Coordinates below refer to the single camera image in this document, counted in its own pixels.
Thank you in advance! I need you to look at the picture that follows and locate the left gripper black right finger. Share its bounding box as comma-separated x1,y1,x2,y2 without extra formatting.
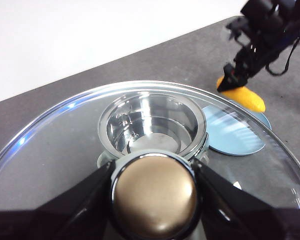
191,160,300,240

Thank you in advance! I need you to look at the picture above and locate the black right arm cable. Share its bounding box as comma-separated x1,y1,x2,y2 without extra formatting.
264,37,300,76

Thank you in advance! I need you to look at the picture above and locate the blue round plate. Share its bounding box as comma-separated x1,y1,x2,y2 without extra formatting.
201,103,273,157

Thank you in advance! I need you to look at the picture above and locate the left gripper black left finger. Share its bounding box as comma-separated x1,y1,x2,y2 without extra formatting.
0,159,118,240

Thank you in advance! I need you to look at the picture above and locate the pale green electric steamer pot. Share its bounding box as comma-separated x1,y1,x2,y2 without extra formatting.
96,89,210,165

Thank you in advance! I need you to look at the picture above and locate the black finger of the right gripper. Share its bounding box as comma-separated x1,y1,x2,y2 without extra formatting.
216,63,249,92

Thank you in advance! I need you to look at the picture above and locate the glass lid with green knob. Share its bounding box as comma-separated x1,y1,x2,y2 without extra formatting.
0,79,300,240

